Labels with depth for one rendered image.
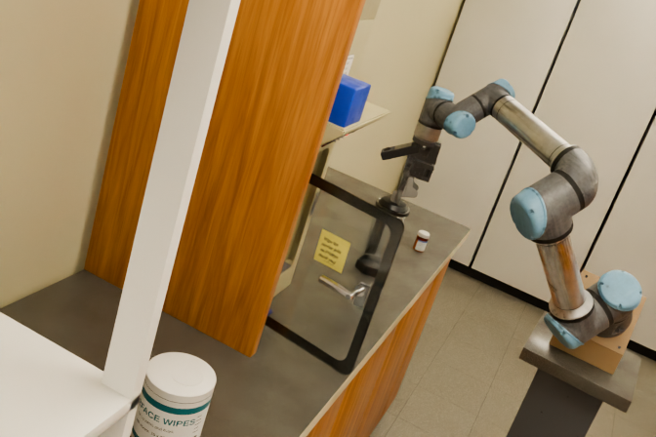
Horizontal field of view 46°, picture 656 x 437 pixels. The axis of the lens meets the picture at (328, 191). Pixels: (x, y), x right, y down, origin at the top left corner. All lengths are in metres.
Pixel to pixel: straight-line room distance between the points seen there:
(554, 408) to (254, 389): 1.06
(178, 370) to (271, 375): 0.37
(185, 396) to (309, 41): 0.72
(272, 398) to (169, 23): 0.84
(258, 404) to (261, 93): 0.66
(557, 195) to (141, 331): 1.23
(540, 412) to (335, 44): 1.39
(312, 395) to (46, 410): 0.95
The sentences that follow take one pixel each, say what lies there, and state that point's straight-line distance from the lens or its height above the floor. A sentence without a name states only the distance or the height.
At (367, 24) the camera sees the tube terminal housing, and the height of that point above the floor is 1.70.
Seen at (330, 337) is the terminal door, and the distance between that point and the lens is 1.77.
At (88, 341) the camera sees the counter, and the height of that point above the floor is 0.94.
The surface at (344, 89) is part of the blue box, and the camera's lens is 1.66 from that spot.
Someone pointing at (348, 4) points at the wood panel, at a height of 1.77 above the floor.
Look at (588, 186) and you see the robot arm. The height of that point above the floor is 1.51.
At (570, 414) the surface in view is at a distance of 2.47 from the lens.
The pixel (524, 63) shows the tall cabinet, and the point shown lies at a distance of 4.70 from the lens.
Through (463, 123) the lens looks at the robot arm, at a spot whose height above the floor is 1.50.
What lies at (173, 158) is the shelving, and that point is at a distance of 0.82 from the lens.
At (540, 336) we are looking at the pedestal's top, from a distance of 2.46.
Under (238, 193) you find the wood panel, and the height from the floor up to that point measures 1.31.
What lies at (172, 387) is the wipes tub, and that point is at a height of 1.09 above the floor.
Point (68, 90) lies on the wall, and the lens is 1.74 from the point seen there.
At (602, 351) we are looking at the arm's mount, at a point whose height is 0.99.
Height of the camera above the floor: 1.96
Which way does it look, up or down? 20 degrees down
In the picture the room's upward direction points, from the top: 18 degrees clockwise
